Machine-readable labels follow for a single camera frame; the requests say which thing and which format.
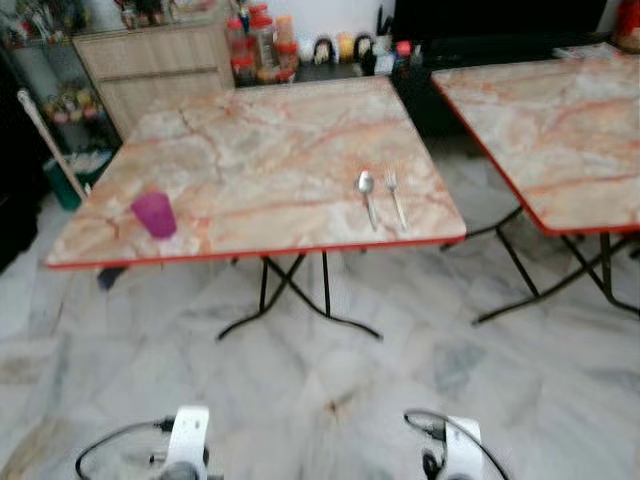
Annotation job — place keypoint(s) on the marble-pattern folding table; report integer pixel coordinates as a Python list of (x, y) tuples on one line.
[(560, 130), (260, 150)]

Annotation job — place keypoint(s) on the white flat keypad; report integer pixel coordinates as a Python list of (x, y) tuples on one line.
[(582, 51)]

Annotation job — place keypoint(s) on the red round container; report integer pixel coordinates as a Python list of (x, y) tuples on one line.
[(628, 25)]

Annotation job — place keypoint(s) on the stainless steel fork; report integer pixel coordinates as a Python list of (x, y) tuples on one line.
[(396, 200)]

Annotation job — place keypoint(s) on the black television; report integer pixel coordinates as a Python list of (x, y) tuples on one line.
[(500, 18)]

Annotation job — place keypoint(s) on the stainless steel spoon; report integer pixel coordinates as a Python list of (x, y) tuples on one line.
[(365, 181)]

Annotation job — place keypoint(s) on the small white box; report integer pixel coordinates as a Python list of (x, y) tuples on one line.
[(383, 63)]

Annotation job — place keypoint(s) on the black round figurine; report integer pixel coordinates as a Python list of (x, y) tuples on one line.
[(364, 48)]

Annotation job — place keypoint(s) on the yellow round figurine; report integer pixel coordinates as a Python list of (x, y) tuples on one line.
[(345, 46)]

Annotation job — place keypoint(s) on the black and white figurine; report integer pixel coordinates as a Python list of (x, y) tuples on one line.
[(322, 49)]

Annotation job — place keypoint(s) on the white round figurine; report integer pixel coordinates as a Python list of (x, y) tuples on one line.
[(305, 51)]

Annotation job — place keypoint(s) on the small jar with red lid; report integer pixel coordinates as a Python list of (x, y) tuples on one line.
[(288, 58), (241, 70)]

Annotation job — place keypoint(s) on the clear jar with orange lid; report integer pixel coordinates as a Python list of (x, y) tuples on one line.
[(285, 32)]

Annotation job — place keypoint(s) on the tall jar with red lid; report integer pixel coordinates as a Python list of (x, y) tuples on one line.
[(263, 42)]

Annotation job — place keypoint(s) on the clear jar with red lid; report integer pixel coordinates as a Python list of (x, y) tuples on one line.
[(235, 38)]

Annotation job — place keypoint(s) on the purple plastic cup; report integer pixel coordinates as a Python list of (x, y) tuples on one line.
[(154, 215)]

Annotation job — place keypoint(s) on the light wooden drawer cabinet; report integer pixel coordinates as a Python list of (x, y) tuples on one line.
[(160, 70)]

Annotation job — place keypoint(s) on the small dark blue object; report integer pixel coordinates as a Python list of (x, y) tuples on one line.
[(111, 277)]

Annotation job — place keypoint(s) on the green plastic bin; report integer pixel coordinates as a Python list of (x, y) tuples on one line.
[(65, 190)]

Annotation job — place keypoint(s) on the dark glass display shelf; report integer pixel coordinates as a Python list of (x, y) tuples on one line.
[(40, 70)]

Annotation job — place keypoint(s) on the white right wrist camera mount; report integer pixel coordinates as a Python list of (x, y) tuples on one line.
[(465, 450)]

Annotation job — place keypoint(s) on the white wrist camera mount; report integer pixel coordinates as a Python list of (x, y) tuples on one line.
[(190, 435), (465, 450)]

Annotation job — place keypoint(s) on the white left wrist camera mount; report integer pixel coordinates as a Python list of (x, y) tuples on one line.
[(190, 435)]

